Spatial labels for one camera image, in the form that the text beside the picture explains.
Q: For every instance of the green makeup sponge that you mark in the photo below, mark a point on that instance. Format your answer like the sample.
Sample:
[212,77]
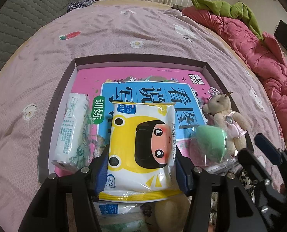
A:
[210,142]

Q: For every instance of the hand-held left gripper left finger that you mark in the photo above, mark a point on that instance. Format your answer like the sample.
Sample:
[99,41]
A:
[101,174]

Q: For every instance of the purple printed bedspread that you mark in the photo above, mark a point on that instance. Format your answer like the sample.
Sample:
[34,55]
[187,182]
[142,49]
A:
[109,36]

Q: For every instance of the pink and blue book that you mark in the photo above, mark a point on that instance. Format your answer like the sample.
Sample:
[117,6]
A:
[138,77]

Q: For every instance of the yellow cartoon wipes packet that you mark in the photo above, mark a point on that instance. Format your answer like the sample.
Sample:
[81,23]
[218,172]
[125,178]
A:
[138,140]

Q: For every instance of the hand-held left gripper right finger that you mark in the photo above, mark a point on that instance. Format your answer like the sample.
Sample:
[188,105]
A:
[182,175]

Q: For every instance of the grey quilted sofa cover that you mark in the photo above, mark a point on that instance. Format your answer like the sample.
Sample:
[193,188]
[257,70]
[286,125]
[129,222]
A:
[24,17]

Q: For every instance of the crowned teddy bear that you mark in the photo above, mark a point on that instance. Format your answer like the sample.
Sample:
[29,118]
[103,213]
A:
[226,118]

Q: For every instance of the shallow purple cardboard box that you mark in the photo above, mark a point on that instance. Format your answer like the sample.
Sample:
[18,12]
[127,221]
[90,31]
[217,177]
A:
[138,61]

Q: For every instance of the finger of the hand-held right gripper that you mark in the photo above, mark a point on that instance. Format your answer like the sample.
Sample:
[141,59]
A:
[268,147]
[254,166]

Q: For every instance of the green blanket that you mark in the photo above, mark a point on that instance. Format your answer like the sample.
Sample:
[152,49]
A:
[230,9]

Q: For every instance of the purple cartoon wipes packet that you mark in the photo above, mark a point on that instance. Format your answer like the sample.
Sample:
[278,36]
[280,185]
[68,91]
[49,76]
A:
[114,209]

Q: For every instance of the blue patterned cloth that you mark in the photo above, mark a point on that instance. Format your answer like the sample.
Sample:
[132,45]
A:
[80,4]

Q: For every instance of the pink quilt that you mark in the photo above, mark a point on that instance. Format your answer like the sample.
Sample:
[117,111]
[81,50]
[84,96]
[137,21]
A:
[254,53]

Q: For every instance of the leopard print scrunchie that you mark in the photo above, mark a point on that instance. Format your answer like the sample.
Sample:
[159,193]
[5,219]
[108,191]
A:
[245,182]

